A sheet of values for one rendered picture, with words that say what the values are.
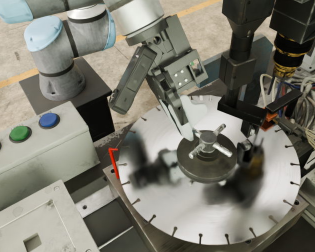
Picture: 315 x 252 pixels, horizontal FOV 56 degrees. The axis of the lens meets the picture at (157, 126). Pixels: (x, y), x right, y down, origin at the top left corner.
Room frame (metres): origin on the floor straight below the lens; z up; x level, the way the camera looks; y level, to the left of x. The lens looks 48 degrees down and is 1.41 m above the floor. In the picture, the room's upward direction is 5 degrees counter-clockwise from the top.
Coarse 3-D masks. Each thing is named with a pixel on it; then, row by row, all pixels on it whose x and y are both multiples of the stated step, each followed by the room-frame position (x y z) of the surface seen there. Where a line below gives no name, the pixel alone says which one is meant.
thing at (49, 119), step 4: (44, 116) 0.50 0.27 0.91; (48, 116) 0.50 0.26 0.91; (52, 116) 0.50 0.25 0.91; (56, 116) 0.50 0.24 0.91; (40, 120) 0.49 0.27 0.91; (44, 120) 0.49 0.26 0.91; (48, 120) 0.49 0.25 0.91; (52, 120) 0.49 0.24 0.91; (56, 120) 0.49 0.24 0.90; (44, 124) 0.48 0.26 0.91; (48, 124) 0.48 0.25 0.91; (52, 124) 0.48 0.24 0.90
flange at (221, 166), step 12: (180, 144) 0.35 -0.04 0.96; (192, 144) 0.34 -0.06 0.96; (228, 144) 0.34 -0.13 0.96; (180, 156) 0.32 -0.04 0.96; (204, 156) 0.30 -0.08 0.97; (216, 156) 0.31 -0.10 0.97; (192, 168) 0.29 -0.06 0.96; (204, 168) 0.29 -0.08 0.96; (216, 168) 0.29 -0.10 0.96; (228, 168) 0.29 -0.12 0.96; (204, 180) 0.27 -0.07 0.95
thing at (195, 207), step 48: (192, 96) 0.49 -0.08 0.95; (144, 144) 0.36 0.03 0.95; (240, 144) 0.34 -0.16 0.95; (288, 144) 0.33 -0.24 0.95; (144, 192) 0.26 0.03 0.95; (192, 192) 0.25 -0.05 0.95; (240, 192) 0.24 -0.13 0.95; (288, 192) 0.24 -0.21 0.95; (192, 240) 0.17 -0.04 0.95; (240, 240) 0.16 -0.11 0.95
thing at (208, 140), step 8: (192, 128) 0.35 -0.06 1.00; (216, 128) 0.35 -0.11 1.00; (200, 136) 0.33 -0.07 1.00; (208, 136) 0.33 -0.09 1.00; (216, 136) 0.33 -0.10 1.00; (200, 144) 0.31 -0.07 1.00; (208, 144) 0.31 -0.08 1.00; (216, 144) 0.31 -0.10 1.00; (192, 152) 0.30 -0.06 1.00; (208, 152) 0.31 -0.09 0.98; (224, 152) 0.29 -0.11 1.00
